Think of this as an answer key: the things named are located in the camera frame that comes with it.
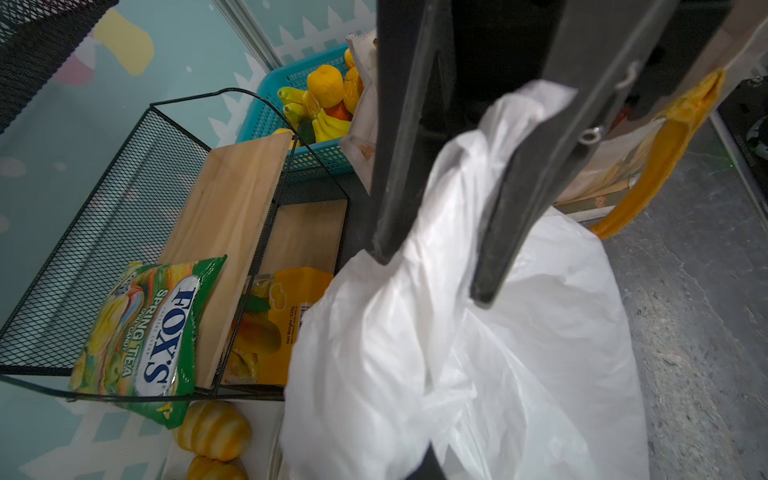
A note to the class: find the toy croissant back left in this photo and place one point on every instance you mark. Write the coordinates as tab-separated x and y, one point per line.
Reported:
203	468

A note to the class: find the teal plastic fruit basket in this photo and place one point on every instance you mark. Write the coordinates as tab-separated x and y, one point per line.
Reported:
263	118

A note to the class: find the toy banana bunch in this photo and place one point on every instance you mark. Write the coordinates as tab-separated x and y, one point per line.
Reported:
316	124

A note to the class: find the cream canvas tote bag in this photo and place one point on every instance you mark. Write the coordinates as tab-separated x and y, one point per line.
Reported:
626	150

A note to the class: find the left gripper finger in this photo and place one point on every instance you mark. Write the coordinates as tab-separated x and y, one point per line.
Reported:
429	469

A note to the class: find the white plastic grocery bag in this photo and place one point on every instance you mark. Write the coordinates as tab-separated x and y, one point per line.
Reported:
396	360

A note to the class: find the toy croissant front left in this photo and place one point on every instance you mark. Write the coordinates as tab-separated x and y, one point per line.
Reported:
214	429

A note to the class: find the yellow snack packet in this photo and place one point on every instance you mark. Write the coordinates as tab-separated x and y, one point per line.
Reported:
270	325

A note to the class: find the toy yellow lemon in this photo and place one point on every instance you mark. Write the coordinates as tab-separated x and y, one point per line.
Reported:
326	84

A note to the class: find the toy croissant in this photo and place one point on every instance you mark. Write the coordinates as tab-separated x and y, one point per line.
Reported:
203	468
214	429

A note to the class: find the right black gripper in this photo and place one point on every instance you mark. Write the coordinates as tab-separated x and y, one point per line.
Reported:
596	48

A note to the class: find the black mesh wall basket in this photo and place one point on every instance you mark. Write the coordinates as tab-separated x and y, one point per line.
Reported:
37	36

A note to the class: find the black wire wooden shelf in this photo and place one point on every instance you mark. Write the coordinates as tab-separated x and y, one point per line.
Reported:
168	197

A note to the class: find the green Fox's candy bag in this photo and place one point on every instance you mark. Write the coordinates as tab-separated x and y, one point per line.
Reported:
141	347

